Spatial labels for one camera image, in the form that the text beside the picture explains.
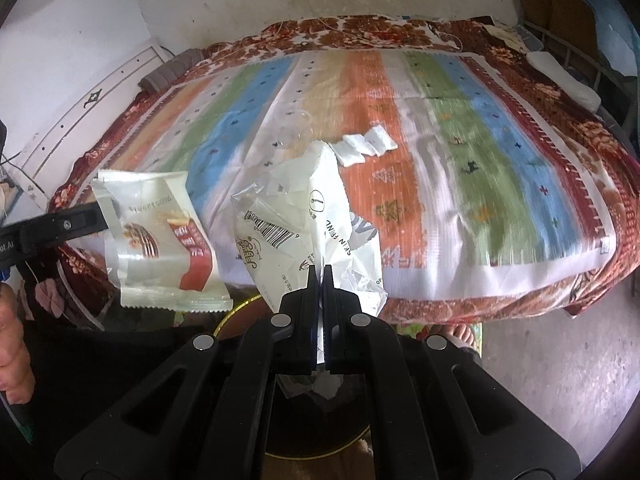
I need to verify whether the dark bin with yellow rim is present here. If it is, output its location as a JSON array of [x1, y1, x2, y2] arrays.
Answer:
[[210, 294, 376, 480]]

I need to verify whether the white bed headboard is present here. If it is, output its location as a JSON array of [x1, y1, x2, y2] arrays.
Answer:
[[0, 40, 172, 202]]

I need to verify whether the small clear plastic wrapper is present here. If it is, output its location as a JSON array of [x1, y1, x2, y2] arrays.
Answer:
[[277, 110, 317, 154]]

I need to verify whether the light blue cloth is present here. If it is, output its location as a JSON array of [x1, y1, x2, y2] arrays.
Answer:
[[574, 0, 640, 69]]

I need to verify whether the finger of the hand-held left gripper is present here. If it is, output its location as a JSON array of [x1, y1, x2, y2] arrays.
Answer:
[[20, 201, 108, 256]]

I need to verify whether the grey folded cloth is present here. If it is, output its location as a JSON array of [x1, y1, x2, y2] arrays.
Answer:
[[139, 49, 207, 93]]

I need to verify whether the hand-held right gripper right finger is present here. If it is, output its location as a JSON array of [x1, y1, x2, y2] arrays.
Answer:
[[322, 265, 581, 480]]

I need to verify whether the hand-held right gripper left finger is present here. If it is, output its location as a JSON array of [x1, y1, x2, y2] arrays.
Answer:
[[55, 265, 321, 480]]

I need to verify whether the person's left hand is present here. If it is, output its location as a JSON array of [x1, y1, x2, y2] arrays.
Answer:
[[0, 285, 37, 392]]

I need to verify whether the cream cloth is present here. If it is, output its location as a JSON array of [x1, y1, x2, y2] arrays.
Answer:
[[492, 25, 532, 54]]

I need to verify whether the white barcode packaging bag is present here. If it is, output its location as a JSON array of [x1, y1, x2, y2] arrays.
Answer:
[[231, 140, 387, 317]]

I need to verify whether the white folded cloth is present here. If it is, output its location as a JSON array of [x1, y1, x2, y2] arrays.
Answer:
[[526, 51, 602, 112]]

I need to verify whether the metal bed frame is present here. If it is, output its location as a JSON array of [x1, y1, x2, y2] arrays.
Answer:
[[520, 20, 640, 157]]

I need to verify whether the white and red snack wrapper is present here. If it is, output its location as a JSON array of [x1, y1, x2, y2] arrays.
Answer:
[[91, 170, 234, 313]]

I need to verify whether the person's bare foot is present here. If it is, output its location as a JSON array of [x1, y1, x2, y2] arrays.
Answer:
[[430, 322, 477, 354]]

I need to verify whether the striped colourful bed sheet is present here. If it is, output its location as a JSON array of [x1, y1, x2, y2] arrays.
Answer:
[[20, 15, 634, 332]]

